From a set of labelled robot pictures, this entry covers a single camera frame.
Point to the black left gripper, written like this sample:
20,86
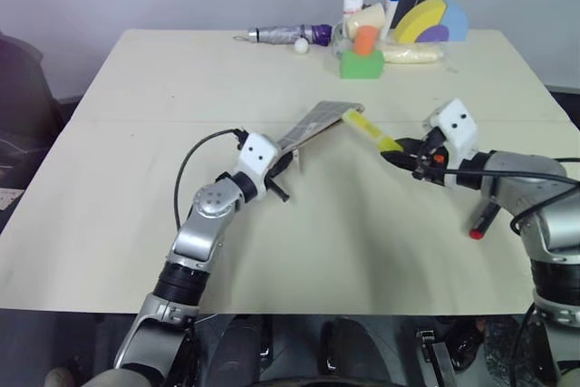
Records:
282,168

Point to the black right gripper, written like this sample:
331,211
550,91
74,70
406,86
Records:
436,161

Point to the yellow highlighter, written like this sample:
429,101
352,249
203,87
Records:
369,129

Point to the grey grid pouch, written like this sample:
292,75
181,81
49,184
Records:
317,123

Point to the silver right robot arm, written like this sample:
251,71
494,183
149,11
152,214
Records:
534,187

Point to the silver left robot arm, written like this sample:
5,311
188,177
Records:
205,223

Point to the red marker with black body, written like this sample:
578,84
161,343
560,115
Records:
485,219

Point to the green foam block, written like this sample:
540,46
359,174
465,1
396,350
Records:
361,67

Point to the clear bag of pale filling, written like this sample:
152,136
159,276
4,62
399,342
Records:
412,54

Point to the orange foam cylinder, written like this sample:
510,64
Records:
365,41

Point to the purple foam half disc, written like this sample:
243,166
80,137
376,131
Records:
435,33

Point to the small white ball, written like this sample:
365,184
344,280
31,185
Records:
301,46

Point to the yellow foam arch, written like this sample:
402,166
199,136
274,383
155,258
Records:
419,15

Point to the beige foam cone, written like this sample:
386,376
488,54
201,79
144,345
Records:
369,19

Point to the white bottle with blue cap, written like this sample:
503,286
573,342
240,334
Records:
390,11

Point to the blue foam arch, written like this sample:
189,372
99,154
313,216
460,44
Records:
457,20

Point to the dark rounded shape under table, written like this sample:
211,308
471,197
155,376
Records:
240,351

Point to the black chair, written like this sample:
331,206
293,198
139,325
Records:
22,110

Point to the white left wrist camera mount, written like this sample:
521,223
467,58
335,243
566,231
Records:
258,154

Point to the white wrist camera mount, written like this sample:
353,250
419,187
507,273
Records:
258,154
455,126

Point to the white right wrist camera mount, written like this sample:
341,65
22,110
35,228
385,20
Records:
455,126

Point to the metal bracket under table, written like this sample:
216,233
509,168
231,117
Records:
435,355

